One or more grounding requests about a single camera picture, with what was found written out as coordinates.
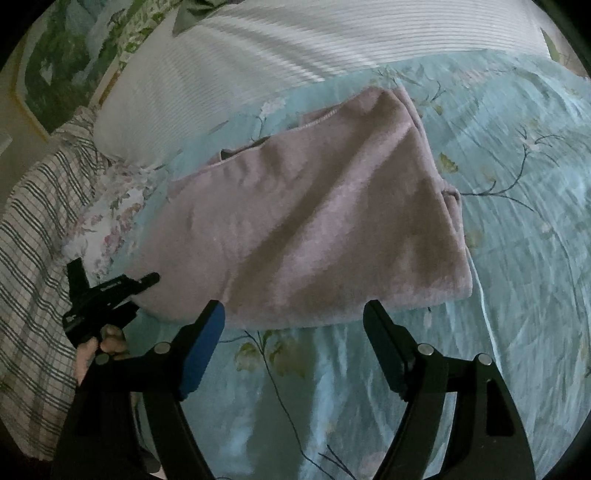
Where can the light blue floral bedsheet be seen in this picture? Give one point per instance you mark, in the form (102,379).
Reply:
(485,230)

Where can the person's left hand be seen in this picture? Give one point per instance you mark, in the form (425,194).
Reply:
(108,345)

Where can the pinkish grey knit sweater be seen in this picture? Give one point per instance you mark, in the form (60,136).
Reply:
(314,217)

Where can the green landscape wall painting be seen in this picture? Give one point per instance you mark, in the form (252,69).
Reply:
(64,50)

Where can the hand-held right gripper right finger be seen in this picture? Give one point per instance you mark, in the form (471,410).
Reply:
(387,350)

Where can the green plaid blanket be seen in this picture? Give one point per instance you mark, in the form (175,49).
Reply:
(37,249)

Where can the white striped pillow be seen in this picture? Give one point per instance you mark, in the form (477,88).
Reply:
(286,55)

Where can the white floral cloth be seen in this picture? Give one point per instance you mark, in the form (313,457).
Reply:
(108,207)

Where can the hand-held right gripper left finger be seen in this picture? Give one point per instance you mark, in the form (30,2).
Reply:
(203,353)

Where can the green pillow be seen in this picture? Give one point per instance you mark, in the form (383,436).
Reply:
(189,16)

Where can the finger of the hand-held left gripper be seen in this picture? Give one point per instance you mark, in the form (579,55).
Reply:
(147,280)

